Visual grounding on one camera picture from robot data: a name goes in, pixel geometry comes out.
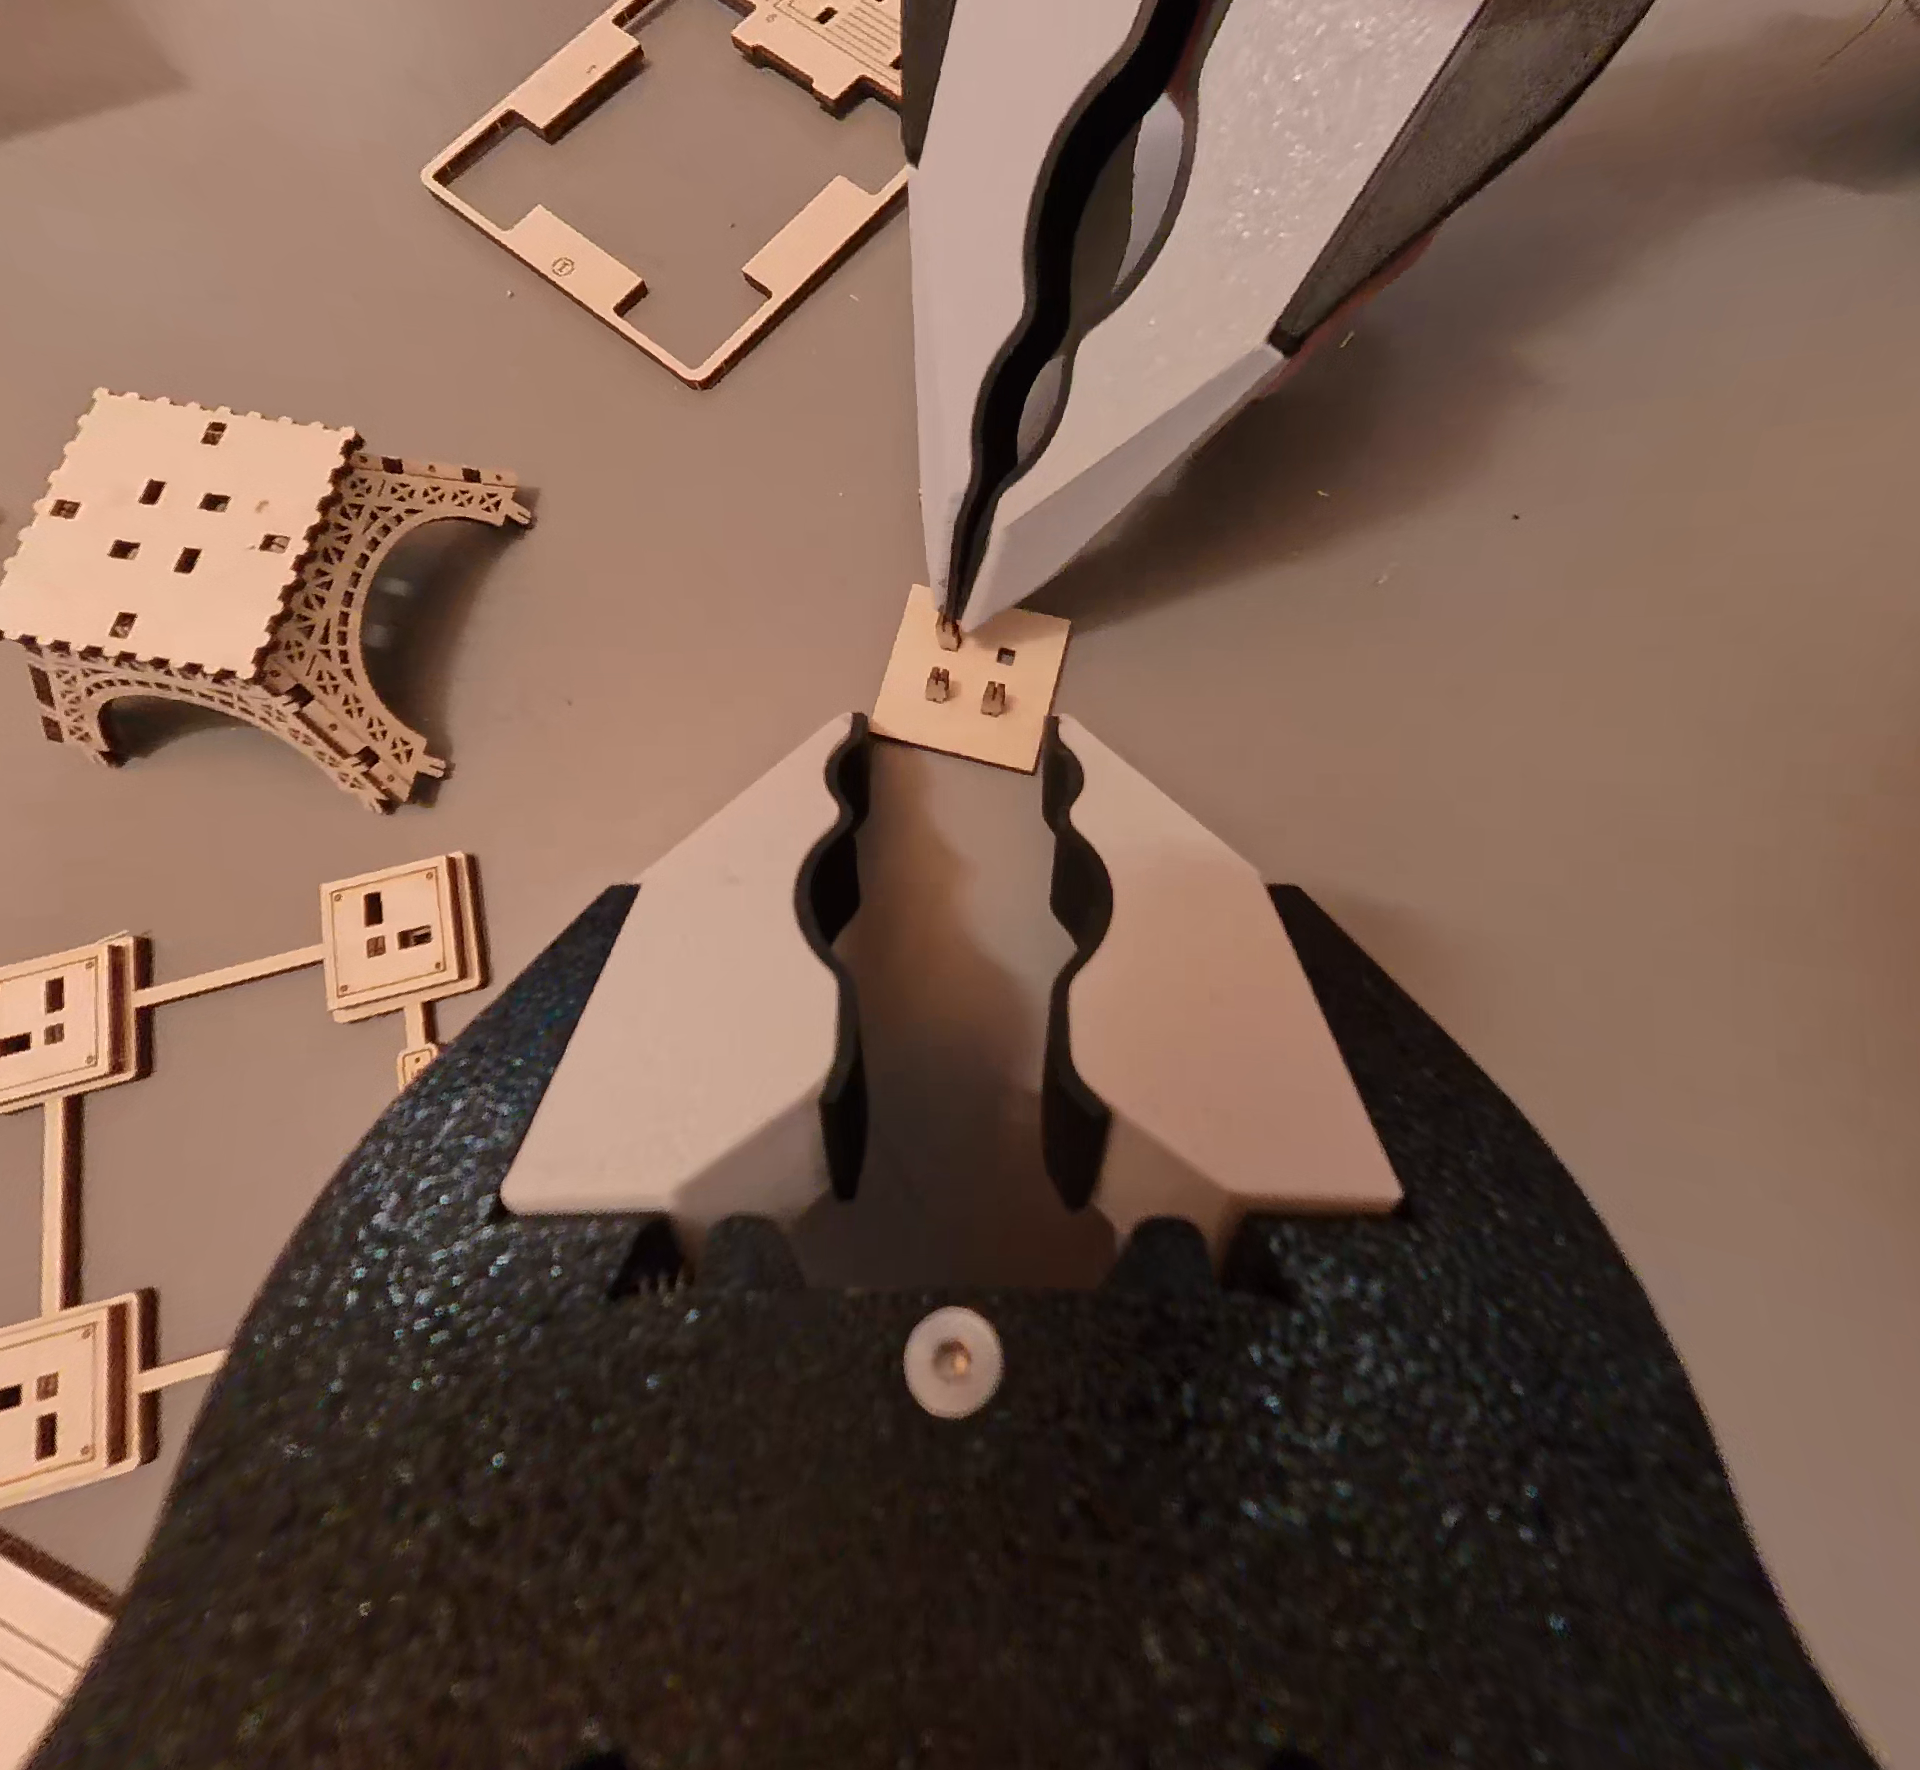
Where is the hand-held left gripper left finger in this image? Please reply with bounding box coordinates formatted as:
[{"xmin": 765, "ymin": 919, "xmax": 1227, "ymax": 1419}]
[{"xmin": 499, "ymin": 710, "xmax": 878, "ymax": 1229}]

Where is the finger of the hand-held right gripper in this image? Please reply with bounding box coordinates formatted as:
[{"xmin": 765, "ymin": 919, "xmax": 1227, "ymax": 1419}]
[
  {"xmin": 904, "ymin": 0, "xmax": 1208, "ymax": 617},
  {"xmin": 963, "ymin": 0, "xmax": 1534, "ymax": 634}
]

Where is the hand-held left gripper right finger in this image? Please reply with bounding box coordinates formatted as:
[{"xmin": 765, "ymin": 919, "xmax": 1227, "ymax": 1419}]
[{"xmin": 1040, "ymin": 714, "xmax": 1407, "ymax": 1242}]

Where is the small square wooden plate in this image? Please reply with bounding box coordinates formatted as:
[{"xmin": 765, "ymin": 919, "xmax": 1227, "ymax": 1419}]
[{"xmin": 870, "ymin": 582, "xmax": 1073, "ymax": 779}]

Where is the punched-out wooden parts sheet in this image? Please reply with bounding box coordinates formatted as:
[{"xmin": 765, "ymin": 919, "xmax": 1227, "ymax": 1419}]
[{"xmin": 423, "ymin": 0, "xmax": 918, "ymax": 396}]

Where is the wooden lattice tower base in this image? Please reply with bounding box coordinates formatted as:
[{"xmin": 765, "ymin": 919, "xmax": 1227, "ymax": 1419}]
[{"xmin": 0, "ymin": 387, "xmax": 534, "ymax": 811}]

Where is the wooden sheet with arch parts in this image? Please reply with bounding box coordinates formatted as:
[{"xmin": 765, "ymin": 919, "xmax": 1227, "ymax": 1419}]
[{"xmin": 0, "ymin": 1529, "xmax": 123, "ymax": 1770}]

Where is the wooden four-pad square frame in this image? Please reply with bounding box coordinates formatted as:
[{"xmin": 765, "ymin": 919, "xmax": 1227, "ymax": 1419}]
[{"xmin": 0, "ymin": 853, "xmax": 488, "ymax": 1502}]

